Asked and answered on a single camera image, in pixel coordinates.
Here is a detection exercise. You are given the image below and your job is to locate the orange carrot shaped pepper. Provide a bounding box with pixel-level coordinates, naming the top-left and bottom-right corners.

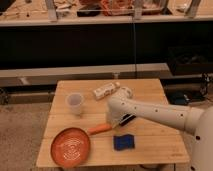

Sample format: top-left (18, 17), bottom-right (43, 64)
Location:
top-left (87, 124), bottom-right (112, 135)

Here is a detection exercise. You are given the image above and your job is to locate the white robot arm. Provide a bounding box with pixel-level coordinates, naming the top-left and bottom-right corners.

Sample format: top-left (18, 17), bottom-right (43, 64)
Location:
top-left (107, 87), bottom-right (213, 171)

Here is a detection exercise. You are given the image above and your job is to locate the white toy bottle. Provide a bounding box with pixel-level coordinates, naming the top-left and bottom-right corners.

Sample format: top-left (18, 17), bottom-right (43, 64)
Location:
top-left (93, 82), bottom-right (120, 100)

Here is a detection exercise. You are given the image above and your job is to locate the wooden table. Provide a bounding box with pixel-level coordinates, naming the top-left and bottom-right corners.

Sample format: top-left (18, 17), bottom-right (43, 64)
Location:
top-left (37, 80), bottom-right (189, 167)

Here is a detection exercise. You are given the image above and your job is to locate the translucent plastic cup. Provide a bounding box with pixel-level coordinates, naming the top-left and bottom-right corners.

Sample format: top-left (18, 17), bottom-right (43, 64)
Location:
top-left (66, 93), bottom-right (84, 116)

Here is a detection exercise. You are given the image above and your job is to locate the blue sponge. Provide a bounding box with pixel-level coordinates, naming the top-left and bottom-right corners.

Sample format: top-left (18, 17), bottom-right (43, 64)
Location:
top-left (113, 134), bottom-right (135, 151)

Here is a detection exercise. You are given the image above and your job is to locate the orange ribbed plate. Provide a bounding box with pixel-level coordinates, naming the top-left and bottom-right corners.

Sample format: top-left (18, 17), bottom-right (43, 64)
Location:
top-left (50, 127), bottom-right (90, 168)

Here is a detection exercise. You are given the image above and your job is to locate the black bin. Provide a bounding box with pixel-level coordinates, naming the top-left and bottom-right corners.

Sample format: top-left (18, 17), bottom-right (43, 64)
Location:
top-left (167, 45), bottom-right (213, 75)

